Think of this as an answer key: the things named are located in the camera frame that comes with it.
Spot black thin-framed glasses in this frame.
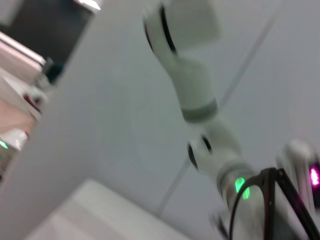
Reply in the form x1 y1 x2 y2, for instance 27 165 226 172
228 167 320 240

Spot bright ceiling light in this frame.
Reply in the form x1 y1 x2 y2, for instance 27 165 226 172
73 0 104 11

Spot dark window panel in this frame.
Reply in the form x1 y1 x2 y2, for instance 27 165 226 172
0 0 95 85

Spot left gripper cable with plug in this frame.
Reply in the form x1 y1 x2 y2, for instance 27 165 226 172
208 211 232 240

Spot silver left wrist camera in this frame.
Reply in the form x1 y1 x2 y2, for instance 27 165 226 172
274 138 320 201

